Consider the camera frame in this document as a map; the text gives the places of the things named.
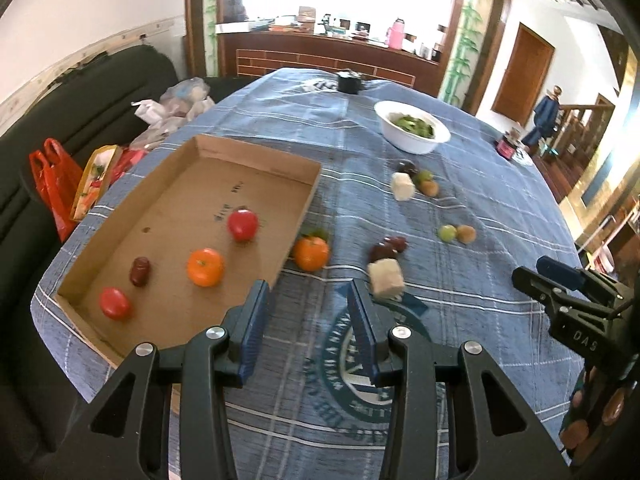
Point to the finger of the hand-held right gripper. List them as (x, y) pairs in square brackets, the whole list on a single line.
[(560, 269), (532, 282)]

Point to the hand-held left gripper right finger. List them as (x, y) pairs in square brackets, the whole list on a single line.
[(361, 330)]

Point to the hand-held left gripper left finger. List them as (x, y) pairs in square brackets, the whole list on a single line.
[(252, 330)]

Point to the beige cake cube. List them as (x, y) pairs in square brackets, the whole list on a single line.
[(402, 186), (386, 277)]

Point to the small tan fruit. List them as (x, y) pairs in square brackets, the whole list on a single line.
[(429, 188), (466, 234)]

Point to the orange with green leaf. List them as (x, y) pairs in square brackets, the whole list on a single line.
[(311, 252)]

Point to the shallow cardboard box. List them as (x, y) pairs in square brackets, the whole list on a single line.
[(200, 200)]

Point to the person's right hand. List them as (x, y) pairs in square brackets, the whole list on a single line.
[(612, 405)]

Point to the orange without leaf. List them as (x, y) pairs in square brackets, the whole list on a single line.
[(205, 267)]

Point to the blue plaid tablecloth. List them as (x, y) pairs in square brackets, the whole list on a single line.
[(450, 285)]

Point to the small green fruit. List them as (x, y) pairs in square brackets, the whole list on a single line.
[(425, 176), (447, 233)]

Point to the large red tomato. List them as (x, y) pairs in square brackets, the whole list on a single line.
[(243, 224)]

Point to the small jar on saucer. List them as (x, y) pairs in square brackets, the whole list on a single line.
[(507, 149)]

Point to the small red tomato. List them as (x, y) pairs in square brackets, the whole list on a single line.
[(115, 303)]

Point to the wooden stair railing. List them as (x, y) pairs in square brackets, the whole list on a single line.
[(582, 115)]

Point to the dark purple plum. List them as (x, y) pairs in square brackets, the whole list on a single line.
[(406, 166)]

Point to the white bowl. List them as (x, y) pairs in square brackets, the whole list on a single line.
[(415, 142)]

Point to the wooden door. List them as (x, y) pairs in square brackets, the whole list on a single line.
[(525, 75)]

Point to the green vegetables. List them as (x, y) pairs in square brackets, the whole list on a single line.
[(412, 126)]

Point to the red cloth bag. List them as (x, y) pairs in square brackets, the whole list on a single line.
[(125, 160)]

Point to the yellow floral bag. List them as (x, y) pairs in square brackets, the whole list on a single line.
[(92, 180)]

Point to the clear plastic bag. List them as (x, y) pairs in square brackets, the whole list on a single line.
[(187, 95)]

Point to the red plastic bag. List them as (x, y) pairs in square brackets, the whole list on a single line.
[(55, 185)]

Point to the black jar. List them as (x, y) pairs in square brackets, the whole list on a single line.
[(348, 82)]

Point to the dark green sofa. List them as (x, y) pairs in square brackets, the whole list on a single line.
[(75, 110)]

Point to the pink thermos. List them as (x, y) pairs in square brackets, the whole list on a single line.
[(395, 35)]

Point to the wooden sideboard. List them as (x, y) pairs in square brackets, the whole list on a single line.
[(300, 50)]

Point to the brown box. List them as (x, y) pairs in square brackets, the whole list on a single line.
[(307, 14)]

